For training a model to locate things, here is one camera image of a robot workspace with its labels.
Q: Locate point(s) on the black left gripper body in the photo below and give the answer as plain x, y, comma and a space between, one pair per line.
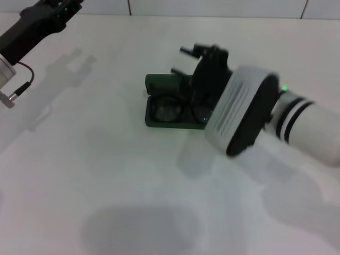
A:
29, 32

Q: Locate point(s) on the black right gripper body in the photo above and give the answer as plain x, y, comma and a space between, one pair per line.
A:
210, 79

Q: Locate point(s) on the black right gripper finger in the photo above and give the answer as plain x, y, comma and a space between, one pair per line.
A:
192, 50
183, 77

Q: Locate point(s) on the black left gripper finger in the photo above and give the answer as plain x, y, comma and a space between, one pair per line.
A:
49, 4
71, 8

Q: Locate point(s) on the green glasses case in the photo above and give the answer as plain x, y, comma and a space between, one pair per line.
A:
162, 82

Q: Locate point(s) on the black thin-framed glasses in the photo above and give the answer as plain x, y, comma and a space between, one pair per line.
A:
167, 110

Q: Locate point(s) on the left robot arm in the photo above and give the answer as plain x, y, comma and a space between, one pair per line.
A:
5, 73

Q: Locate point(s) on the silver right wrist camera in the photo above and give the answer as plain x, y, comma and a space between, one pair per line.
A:
233, 111

